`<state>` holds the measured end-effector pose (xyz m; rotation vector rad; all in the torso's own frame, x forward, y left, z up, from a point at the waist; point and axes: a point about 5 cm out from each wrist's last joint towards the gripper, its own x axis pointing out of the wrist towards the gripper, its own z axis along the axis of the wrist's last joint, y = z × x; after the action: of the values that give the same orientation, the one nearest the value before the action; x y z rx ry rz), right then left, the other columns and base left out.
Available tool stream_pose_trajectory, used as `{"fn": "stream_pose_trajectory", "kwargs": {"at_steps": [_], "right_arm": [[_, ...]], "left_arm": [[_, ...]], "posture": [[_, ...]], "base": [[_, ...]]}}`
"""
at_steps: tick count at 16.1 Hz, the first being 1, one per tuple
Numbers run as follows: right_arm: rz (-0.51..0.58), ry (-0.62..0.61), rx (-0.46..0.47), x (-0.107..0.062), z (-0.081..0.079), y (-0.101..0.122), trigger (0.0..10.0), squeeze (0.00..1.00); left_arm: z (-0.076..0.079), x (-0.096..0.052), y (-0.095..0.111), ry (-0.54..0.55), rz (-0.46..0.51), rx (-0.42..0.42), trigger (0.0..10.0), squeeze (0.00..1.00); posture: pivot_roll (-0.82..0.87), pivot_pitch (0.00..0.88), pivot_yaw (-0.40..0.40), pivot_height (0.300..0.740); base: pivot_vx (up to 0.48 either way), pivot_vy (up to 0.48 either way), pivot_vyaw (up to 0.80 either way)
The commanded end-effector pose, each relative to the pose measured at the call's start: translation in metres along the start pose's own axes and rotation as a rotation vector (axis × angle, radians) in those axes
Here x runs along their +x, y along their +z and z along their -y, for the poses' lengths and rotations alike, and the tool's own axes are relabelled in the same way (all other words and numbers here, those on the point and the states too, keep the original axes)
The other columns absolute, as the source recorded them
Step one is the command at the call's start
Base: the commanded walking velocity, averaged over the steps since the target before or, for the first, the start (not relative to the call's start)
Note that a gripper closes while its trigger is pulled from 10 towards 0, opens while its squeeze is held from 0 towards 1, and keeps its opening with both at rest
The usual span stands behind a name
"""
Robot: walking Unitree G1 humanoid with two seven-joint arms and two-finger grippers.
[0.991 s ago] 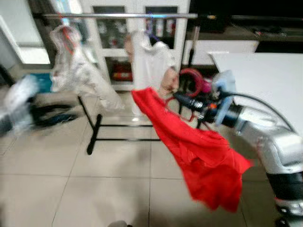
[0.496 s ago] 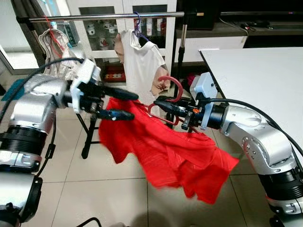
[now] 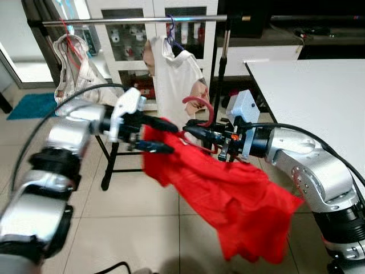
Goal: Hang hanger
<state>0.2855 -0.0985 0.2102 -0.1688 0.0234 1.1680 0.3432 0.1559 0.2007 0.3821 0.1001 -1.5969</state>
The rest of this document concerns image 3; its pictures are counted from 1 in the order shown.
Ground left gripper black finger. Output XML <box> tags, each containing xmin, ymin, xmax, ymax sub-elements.
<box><xmin>141</xmin><ymin>116</ymin><xmax>179</xmax><ymax>133</ymax></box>
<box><xmin>137</xmin><ymin>142</ymin><xmax>174</xmax><ymax>154</ymax></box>

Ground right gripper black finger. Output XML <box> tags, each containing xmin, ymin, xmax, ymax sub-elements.
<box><xmin>185</xmin><ymin>121</ymin><xmax>216</xmax><ymax>138</ymax></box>
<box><xmin>185</xmin><ymin>132</ymin><xmax>217</xmax><ymax>147</ymax></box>

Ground red plastic hanger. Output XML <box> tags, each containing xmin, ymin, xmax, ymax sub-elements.
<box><xmin>177</xmin><ymin>96</ymin><xmax>217</xmax><ymax>155</ymax></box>

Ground red shirt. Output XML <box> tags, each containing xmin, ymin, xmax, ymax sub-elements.
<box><xmin>140</xmin><ymin>123</ymin><xmax>303</xmax><ymax>264</ymax></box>

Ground blue plastic hanger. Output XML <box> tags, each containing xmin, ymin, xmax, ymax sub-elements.
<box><xmin>164</xmin><ymin>16</ymin><xmax>184</xmax><ymax>55</ymax></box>

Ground thin red hanger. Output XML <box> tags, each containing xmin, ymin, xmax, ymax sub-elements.
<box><xmin>60</xmin><ymin>18</ymin><xmax>86</xmax><ymax>66</ymax></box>

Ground red box in cabinet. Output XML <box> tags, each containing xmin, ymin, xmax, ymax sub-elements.
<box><xmin>134</xmin><ymin>83</ymin><xmax>156</xmax><ymax>99</ymax></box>

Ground white tee with printed sleeves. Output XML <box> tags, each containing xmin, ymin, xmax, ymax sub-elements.
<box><xmin>143</xmin><ymin>37</ymin><xmax>209</xmax><ymax>129</ymax></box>

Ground white trousers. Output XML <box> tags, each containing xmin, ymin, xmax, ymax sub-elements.
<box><xmin>53</xmin><ymin>33</ymin><xmax>123</xmax><ymax>106</ymax></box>

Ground television stand with white drawers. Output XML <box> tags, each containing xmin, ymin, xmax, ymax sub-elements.
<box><xmin>228</xmin><ymin>27</ymin><xmax>365</xmax><ymax>62</ymax></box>

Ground teal floor mat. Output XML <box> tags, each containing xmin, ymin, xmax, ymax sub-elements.
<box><xmin>7</xmin><ymin>93</ymin><xmax>58</xmax><ymax>120</ymax></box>

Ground white glass door cabinet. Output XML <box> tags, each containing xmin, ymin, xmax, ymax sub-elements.
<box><xmin>86</xmin><ymin>0</ymin><xmax>220</xmax><ymax>109</ymax></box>

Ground glass balcony door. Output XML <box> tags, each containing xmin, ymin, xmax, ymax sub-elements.
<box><xmin>0</xmin><ymin>0</ymin><xmax>43</xmax><ymax>86</ymax></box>

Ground black television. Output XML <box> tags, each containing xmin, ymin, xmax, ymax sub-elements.
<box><xmin>220</xmin><ymin>0</ymin><xmax>365</xmax><ymax>29</ymax></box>

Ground dark curtain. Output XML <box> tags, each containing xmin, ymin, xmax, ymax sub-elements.
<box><xmin>23</xmin><ymin>0</ymin><xmax>55</xmax><ymax>69</ymax></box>

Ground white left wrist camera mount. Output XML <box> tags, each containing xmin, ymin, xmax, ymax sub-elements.
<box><xmin>111</xmin><ymin>87</ymin><xmax>147</xmax><ymax>143</ymax></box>

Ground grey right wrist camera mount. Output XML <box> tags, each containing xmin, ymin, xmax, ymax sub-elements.
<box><xmin>225</xmin><ymin>90</ymin><xmax>262</xmax><ymax>160</ymax></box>

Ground clothes rack with silver rail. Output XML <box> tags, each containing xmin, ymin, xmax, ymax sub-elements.
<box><xmin>27</xmin><ymin>13</ymin><xmax>254</xmax><ymax>192</ymax></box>

